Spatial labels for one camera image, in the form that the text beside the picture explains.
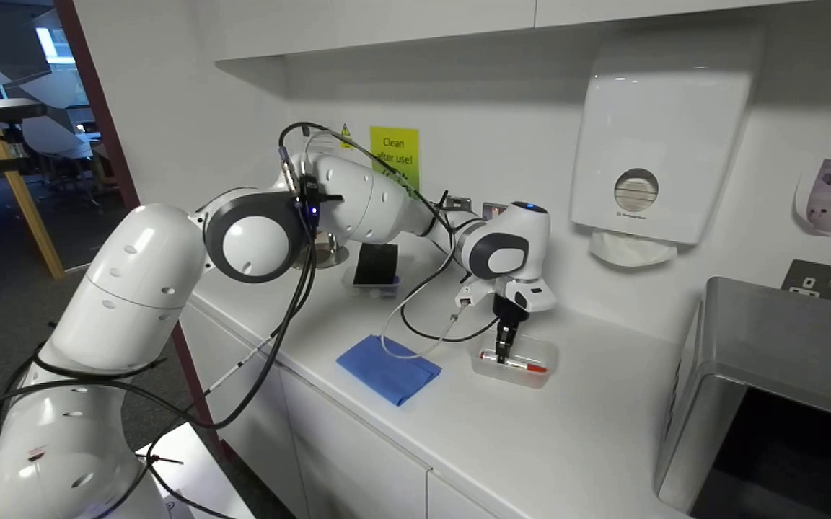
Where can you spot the blue folded cloth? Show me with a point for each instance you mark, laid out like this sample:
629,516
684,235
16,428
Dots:
387,371

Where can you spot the dark red door frame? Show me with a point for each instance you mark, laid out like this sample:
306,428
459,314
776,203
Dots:
100,104

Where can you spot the yellow warning sign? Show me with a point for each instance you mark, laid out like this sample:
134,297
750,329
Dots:
343,130

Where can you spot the green yellow cleaning poster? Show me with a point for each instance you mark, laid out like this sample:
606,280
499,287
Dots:
397,153

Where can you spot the white paper towel dispenser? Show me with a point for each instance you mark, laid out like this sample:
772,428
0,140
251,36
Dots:
661,144

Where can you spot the steel box appliance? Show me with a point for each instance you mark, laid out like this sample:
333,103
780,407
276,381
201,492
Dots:
780,364

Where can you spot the clear plastic bowl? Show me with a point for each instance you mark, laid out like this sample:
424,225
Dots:
541,375

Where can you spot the white platform board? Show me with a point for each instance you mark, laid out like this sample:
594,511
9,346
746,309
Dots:
195,472

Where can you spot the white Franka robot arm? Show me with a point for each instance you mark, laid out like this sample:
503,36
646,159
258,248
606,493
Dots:
128,297

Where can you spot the steel wall socket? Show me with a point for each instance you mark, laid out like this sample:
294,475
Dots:
463,205
491,209

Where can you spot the white marker with red cap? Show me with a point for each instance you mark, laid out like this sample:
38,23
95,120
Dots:
522,364

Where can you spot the black box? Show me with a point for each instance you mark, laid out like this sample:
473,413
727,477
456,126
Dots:
375,264

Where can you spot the white upper cabinets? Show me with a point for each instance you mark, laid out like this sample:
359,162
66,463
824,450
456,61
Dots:
387,23

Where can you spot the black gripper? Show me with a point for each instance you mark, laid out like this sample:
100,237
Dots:
508,309

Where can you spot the yellow pole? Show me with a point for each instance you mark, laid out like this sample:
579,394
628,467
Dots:
13,162

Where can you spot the white base cabinets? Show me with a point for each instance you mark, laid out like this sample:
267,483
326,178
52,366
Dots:
359,450

